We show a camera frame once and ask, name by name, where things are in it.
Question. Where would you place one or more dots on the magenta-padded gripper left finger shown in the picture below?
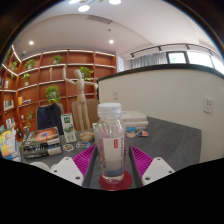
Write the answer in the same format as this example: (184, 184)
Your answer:
(66, 168)

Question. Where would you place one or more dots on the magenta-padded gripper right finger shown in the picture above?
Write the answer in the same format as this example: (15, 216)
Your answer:
(158, 169)

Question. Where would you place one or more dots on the clear plastic water bottle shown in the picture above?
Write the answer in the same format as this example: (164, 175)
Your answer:
(110, 146)

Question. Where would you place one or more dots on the small colourful sticker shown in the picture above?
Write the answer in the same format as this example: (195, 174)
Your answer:
(68, 147)
(142, 133)
(131, 134)
(82, 145)

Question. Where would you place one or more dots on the flat round red coaster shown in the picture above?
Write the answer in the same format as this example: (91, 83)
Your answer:
(128, 181)

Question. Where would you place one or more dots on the stack of dark books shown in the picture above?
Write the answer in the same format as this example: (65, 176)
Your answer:
(41, 141)

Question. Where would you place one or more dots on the green and white carton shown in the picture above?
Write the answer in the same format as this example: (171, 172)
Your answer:
(68, 128)

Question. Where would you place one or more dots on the chair with dark jacket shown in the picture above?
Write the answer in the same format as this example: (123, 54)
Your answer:
(48, 116)

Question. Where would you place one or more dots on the brown chair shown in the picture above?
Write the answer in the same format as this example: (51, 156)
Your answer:
(92, 111)

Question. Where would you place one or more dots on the wooden artist mannequin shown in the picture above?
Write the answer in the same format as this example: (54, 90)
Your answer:
(80, 96)

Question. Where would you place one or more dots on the wooden shelf unit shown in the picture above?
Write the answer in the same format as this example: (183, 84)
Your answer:
(40, 76)

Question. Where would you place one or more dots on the grey curtain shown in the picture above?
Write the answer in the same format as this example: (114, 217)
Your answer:
(148, 60)

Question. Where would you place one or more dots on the window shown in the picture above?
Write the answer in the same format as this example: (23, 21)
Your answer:
(196, 59)

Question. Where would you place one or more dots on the recessed ceiling spotlights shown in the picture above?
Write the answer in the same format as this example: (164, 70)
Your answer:
(111, 41)

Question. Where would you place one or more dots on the multi-bulb ceiling lamp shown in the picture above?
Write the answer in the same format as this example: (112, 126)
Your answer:
(84, 7)

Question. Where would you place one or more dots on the white wall socket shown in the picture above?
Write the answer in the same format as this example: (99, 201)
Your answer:
(208, 105)

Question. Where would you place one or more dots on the white wall switch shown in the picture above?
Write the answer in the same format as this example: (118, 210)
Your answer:
(115, 95)

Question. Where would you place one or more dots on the black ceiling track rail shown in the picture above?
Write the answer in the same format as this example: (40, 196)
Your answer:
(166, 47)

